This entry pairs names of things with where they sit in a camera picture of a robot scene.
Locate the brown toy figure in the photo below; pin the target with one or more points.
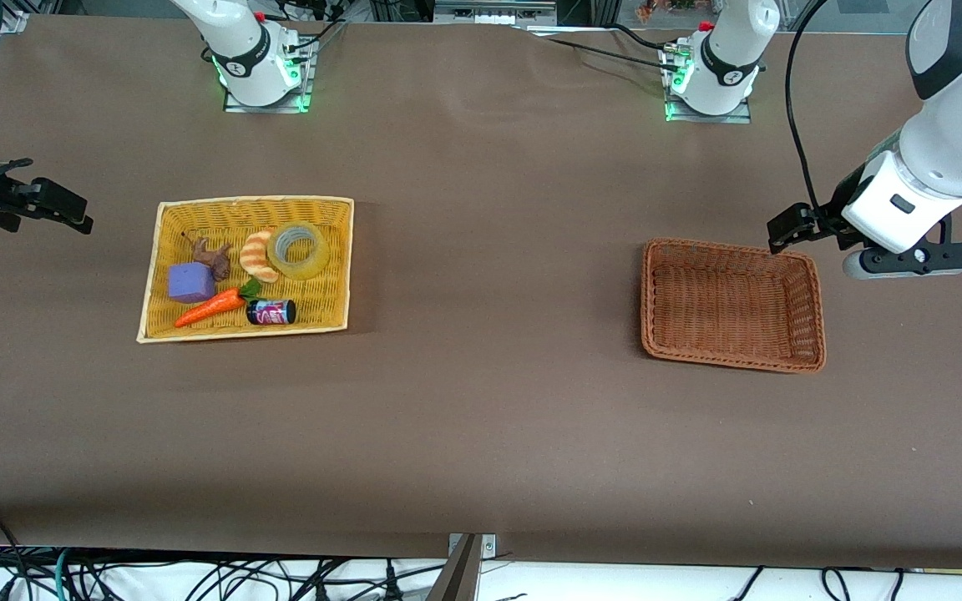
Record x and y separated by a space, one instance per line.
215 260

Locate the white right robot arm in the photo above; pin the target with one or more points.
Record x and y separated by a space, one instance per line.
247 50

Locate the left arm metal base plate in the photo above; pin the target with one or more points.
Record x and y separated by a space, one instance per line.
686 118

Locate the orange toy carrot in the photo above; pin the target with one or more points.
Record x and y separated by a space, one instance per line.
214 305

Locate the silver metal box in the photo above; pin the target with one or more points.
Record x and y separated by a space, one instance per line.
493 12

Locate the toy croissant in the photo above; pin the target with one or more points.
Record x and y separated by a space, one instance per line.
254 259

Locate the silver table edge bracket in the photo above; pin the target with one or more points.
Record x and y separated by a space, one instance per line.
488 544

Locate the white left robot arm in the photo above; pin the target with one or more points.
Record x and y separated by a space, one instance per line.
949 142

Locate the yellow clear tape roll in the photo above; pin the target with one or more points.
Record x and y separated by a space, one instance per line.
314 267

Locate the yellow wicker basket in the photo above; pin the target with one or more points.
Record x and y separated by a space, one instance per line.
314 305

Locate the brown table cover sheet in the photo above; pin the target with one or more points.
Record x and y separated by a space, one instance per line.
489 417

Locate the orange background object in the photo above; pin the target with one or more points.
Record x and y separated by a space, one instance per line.
665 8

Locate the brown wicker basket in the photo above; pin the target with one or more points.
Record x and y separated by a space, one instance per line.
723 309

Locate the aluminium corner bracket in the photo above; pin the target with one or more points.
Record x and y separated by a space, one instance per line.
17 21

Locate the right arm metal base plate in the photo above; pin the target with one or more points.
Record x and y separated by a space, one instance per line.
235 107

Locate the purple foam cube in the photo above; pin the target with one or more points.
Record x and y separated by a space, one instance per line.
190 282

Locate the grey metal post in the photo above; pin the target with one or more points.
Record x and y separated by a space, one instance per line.
458 576

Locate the small purple can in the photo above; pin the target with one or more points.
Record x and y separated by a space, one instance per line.
270 312

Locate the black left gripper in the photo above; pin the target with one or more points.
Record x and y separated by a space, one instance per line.
833 210

